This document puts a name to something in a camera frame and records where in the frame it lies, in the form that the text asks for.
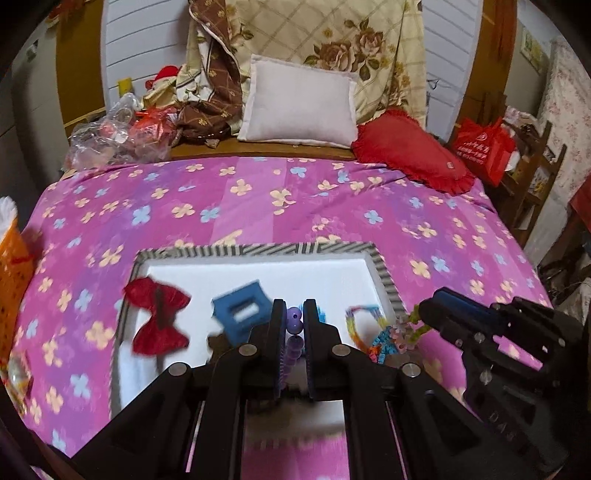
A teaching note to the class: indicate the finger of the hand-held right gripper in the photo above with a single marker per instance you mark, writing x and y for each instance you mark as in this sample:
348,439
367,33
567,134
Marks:
314,332
277,332
466,309
441,323

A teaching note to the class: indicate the blue square hair clip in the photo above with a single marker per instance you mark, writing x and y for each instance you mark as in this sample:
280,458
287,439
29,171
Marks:
231,318

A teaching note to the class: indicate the striped shallow cardboard box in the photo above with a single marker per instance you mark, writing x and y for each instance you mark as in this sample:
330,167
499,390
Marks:
300,281

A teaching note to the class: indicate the red bow hair clip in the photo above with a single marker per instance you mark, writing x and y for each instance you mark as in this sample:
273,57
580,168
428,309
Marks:
157,318

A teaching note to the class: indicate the pink floral bed sheet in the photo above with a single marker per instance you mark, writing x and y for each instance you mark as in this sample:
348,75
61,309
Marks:
231,203

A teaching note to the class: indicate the wooden shelf rack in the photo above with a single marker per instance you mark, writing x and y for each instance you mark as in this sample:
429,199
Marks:
531,184

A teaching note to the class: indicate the red shopping bag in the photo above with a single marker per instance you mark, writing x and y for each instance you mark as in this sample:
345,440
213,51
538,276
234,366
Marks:
485,147

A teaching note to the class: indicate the red heart pillow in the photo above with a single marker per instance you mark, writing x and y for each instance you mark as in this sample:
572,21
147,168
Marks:
406,147

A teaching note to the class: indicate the floral curtain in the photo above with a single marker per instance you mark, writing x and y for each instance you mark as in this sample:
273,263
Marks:
568,115

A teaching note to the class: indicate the white pillow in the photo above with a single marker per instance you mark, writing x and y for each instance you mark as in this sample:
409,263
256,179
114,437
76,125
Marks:
300,101

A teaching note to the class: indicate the red plastic bag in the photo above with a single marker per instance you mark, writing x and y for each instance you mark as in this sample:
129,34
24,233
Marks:
152,131

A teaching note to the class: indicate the brown patterned blanket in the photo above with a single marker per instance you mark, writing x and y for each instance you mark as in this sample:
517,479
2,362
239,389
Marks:
212,92

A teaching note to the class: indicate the clear plastic bag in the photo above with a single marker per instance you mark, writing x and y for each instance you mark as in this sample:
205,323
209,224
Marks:
97,134

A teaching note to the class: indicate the orange bag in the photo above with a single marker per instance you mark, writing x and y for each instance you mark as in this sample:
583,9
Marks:
14,272

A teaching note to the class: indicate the red plush toy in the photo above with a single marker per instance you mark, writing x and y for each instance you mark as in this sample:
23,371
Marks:
164,76

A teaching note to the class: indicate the yellow small container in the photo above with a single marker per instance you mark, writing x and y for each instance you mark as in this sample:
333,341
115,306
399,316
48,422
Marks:
125,86

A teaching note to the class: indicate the white tissue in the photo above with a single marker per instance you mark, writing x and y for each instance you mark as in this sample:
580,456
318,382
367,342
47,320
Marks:
7,212

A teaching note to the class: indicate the cream rose print quilt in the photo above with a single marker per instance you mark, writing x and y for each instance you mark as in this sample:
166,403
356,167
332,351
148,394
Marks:
332,32

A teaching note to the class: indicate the white slatted headboard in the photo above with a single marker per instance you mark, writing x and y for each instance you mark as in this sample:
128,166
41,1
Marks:
138,37

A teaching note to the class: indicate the framed wall picture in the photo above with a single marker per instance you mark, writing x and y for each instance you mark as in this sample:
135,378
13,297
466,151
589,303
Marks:
532,46

